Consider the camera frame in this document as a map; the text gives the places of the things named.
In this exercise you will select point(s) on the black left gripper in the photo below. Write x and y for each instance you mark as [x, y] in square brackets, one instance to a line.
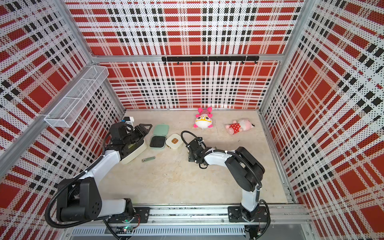
[144, 130]

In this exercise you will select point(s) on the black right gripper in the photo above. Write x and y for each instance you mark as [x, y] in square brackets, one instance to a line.
[191, 157]

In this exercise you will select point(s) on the green nail kit case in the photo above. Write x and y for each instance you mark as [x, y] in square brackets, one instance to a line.
[158, 140]

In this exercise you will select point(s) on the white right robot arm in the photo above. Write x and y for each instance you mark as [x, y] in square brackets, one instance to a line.
[244, 168]

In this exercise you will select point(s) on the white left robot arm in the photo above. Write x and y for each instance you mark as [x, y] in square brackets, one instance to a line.
[78, 200]

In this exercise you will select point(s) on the green oval tray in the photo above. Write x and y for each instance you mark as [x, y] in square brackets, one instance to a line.
[139, 150]

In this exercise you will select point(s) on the pink owl plush toy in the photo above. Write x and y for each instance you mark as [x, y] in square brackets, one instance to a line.
[204, 118]

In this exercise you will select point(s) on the pink strawberry plush toy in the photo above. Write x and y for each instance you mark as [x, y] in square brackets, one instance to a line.
[239, 126]

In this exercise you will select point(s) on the clear wall shelf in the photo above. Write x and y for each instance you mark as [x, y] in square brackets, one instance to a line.
[68, 109]

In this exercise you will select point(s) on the black hook rail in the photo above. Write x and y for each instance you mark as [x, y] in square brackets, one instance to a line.
[211, 59]

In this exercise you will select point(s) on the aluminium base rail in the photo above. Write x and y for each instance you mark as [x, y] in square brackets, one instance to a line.
[197, 222]

